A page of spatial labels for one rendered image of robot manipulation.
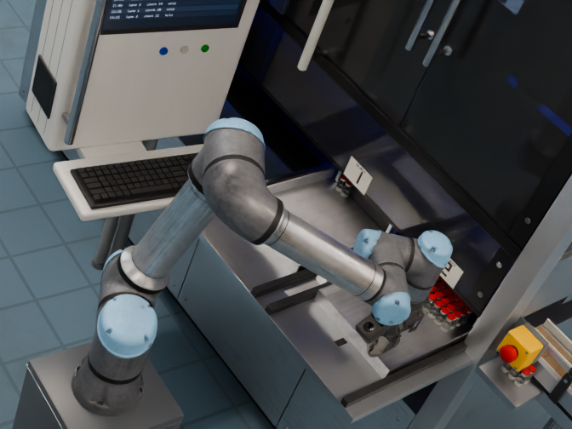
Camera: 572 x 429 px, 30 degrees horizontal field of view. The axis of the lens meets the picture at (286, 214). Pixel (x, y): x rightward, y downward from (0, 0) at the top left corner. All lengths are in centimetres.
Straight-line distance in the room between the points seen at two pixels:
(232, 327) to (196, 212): 126
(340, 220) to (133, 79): 64
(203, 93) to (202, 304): 80
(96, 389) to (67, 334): 121
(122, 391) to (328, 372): 47
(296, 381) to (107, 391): 100
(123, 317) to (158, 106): 84
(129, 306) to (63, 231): 161
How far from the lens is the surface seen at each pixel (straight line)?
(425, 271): 222
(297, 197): 278
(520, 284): 244
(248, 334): 324
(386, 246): 217
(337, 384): 238
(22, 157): 400
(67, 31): 260
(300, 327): 246
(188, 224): 209
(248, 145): 198
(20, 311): 347
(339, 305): 254
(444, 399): 271
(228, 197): 191
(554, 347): 262
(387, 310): 208
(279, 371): 318
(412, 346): 254
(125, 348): 214
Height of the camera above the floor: 260
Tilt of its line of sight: 39 degrees down
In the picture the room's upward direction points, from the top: 23 degrees clockwise
